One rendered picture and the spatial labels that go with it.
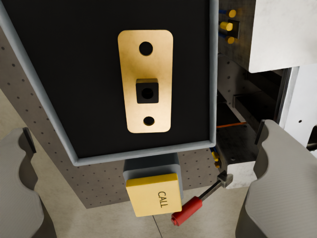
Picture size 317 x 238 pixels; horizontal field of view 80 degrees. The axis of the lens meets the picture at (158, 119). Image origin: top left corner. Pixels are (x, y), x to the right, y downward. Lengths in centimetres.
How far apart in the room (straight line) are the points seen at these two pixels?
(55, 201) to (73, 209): 22
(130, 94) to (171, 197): 14
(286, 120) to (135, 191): 32
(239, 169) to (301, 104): 17
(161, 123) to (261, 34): 13
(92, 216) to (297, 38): 246
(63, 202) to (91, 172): 152
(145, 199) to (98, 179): 71
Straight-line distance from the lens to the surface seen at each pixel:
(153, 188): 23
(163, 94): 15
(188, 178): 94
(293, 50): 25
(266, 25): 22
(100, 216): 251
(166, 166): 23
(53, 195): 235
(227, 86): 70
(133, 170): 24
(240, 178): 41
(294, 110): 44
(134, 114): 16
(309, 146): 55
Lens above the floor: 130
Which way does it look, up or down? 59 degrees down
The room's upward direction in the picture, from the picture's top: 175 degrees clockwise
